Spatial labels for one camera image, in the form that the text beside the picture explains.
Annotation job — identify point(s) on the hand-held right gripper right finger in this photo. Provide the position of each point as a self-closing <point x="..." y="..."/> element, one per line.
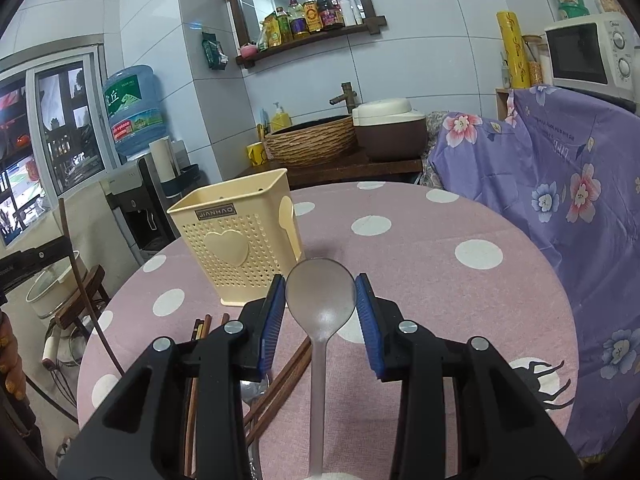
<point x="367" y="312"/>

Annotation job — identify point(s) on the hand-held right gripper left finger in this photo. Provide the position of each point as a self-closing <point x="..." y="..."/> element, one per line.
<point x="272" y="312"/>

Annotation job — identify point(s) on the dark brown wooden chopstick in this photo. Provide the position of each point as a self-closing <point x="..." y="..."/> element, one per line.
<point x="224" y="319"/>

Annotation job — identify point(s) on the reddish brown wooden chopstick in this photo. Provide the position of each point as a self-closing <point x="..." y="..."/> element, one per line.
<point x="290" y="364"/>
<point x="285" y="388"/>

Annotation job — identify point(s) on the black chopstick with gold band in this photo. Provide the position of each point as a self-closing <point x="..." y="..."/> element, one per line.
<point x="206" y="325"/>
<point x="198" y="327"/>

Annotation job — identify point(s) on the cream perforated utensil holder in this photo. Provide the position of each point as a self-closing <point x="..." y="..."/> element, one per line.
<point x="225" y="250"/>

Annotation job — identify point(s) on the metal spoon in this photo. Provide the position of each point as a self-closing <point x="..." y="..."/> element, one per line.
<point x="252" y="392"/>

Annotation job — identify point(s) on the person's left forearm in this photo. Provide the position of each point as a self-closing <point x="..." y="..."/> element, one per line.
<point x="9" y="355"/>

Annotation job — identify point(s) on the white cooking pot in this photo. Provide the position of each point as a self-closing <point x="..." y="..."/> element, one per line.
<point x="50" y="290"/>

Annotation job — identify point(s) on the dark wooden stool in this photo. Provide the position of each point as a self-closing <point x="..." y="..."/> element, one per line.
<point x="87" y="300"/>

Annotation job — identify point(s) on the water dispenser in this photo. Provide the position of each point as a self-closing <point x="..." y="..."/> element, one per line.
<point x="130" y="210"/>

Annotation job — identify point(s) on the window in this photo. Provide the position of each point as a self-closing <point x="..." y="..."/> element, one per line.
<point x="60" y="135"/>

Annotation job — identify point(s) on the dark wooden counter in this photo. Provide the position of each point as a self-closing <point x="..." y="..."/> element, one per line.
<point x="350" y="170"/>

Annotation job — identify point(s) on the yellow cup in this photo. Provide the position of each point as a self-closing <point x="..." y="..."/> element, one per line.
<point x="256" y="154"/>

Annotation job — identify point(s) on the woven basket basin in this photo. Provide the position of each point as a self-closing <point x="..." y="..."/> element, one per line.
<point x="310" y="142"/>

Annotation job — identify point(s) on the cream paper roll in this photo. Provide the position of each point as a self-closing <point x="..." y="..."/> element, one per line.
<point x="162" y="157"/>

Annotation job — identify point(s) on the brown and cream rice cooker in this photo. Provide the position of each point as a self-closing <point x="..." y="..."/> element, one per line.
<point x="390" y="135"/>

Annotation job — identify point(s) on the blue water jug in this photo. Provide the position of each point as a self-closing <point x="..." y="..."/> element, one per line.
<point x="135" y="110"/>

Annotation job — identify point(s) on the yellow soap bottle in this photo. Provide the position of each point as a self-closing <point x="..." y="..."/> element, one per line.
<point x="280" y="121"/>

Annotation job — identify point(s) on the bronze faucet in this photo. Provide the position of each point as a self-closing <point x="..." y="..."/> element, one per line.
<point x="347" y="95"/>

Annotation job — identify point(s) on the purple floral cloth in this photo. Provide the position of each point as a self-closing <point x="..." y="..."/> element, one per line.
<point x="550" y="185"/>

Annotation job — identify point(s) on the light wooden box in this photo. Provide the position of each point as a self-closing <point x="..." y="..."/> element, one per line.
<point x="502" y="105"/>

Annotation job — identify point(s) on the pink small bowl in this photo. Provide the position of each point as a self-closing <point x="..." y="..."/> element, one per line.
<point x="248" y="51"/>

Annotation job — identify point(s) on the green hanging packet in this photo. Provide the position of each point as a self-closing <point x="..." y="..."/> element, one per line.
<point x="212" y="52"/>

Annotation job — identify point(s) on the dark wooden mirror shelf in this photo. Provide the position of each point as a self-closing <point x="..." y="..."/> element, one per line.
<point x="310" y="42"/>

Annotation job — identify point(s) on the yellow seasoning packet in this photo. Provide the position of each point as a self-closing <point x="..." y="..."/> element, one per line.
<point x="271" y="32"/>

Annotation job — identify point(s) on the yellow cooking oil bottle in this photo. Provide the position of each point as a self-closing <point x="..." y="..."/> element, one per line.
<point x="283" y="27"/>

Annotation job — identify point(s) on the purple label bottle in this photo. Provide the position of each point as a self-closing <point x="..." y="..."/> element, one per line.
<point x="299" y="22"/>

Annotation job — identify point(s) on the orange label bottle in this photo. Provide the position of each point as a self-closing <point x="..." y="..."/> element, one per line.
<point x="311" y="17"/>

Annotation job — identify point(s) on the yellow wrap roll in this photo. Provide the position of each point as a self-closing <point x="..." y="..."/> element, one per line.
<point x="510" y="50"/>

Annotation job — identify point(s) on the glass jar with wooden lid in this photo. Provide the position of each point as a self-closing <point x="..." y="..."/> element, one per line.
<point x="534" y="60"/>

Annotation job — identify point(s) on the white plastic bottle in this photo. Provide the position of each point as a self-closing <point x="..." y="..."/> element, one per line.
<point x="349" y="10"/>

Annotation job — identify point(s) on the dark soy sauce bottle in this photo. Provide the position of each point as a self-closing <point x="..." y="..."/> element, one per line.
<point x="330" y="10"/>

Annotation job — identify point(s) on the white microwave oven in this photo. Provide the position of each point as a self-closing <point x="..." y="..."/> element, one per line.
<point x="575" y="55"/>

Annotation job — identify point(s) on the dark teal wall holder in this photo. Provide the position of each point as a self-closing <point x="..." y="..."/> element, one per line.
<point x="187" y="180"/>

